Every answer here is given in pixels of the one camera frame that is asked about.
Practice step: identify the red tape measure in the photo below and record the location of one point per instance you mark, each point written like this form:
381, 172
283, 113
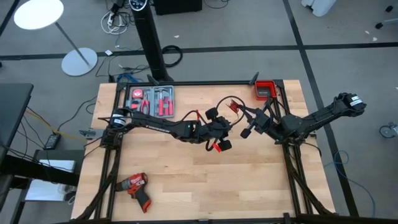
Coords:
136, 93

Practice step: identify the white power strip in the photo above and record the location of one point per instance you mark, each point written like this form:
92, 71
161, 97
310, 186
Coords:
113, 21

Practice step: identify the grey caster wheel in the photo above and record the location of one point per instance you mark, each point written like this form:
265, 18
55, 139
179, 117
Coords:
387, 131

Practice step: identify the white flat panel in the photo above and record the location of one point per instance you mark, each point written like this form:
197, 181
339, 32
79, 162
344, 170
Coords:
46, 189
59, 165

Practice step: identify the red plastic bin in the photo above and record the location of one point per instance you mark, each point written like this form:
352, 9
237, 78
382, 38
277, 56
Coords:
265, 91

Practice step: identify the grey open tool case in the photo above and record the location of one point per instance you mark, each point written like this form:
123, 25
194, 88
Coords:
152, 98

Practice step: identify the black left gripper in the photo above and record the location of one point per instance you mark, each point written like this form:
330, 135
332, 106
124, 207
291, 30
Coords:
214, 129

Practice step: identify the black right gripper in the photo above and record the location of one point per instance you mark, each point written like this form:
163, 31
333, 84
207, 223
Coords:
262, 121

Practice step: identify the black box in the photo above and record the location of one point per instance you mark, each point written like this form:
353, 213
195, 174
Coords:
177, 6

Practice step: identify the white round pedestal table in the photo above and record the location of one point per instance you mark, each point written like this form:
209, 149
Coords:
38, 14

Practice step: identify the white plastic object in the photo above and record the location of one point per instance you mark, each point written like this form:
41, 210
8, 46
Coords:
318, 6

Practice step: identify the black tower fan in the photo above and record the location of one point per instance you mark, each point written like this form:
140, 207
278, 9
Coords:
149, 37

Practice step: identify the black desk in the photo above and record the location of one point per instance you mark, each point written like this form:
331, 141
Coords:
12, 109

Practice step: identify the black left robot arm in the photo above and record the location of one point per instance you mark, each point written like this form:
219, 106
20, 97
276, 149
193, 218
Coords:
155, 126

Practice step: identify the small white adapter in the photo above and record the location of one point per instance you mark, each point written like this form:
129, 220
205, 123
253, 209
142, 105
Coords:
108, 52

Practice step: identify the black power adapter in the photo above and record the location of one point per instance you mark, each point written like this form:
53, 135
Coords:
52, 140

